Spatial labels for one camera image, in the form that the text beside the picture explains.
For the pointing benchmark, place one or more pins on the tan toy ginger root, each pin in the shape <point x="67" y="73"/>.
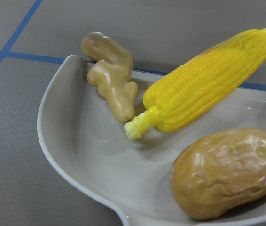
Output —
<point x="111" y="74"/>

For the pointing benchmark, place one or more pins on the yellow toy corn cob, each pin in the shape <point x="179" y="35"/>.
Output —
<point x="183" y="95"/>

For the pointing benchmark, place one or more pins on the beige plastic dustpan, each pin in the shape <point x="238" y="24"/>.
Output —
<point x="88" y="147"/>

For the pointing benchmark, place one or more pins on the brown toy potato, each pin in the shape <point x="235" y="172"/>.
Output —
<point x="219" y="172"/>

